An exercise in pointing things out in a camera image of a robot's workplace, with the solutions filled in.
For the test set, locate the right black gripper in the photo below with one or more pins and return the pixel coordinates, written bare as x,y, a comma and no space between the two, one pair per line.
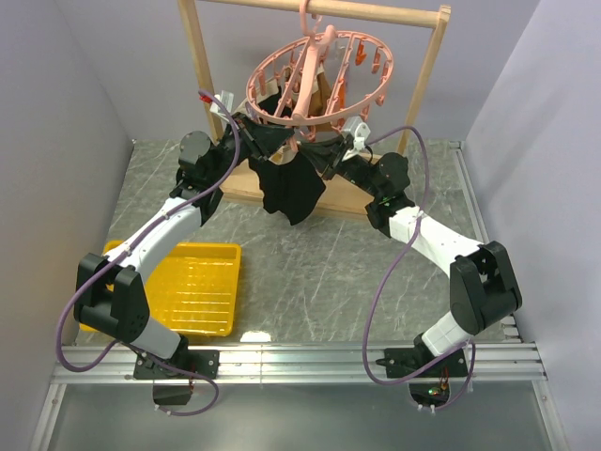
328,153

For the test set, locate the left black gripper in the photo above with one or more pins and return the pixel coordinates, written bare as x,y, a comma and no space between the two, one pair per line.
261,140

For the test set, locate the black underwear beige waistband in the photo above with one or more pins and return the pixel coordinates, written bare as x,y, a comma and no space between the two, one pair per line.
291,187

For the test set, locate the pink round clip hanger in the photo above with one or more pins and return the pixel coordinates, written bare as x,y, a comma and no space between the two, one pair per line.
304,85

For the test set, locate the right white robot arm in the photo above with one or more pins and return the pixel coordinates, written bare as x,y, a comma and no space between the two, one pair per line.
482,283

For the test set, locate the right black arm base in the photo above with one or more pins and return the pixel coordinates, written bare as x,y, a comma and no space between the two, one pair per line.
433,384

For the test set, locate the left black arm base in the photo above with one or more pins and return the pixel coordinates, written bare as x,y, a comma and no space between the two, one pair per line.
174,379

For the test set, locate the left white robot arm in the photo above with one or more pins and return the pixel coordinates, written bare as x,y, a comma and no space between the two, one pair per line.
203,166

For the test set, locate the brown underwear on hanger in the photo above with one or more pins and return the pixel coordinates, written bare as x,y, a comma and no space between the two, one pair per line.
321,92

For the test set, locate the wooden hanging rack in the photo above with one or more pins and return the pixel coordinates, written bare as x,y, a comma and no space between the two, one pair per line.
340,198

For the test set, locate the yellow plastic tray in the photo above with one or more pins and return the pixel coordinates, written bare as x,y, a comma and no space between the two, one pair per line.
192,291

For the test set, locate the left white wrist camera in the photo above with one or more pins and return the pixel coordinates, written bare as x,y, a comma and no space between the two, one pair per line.
220,105

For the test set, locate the aluminium mounting rail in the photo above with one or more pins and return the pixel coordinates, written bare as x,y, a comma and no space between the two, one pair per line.
304,397

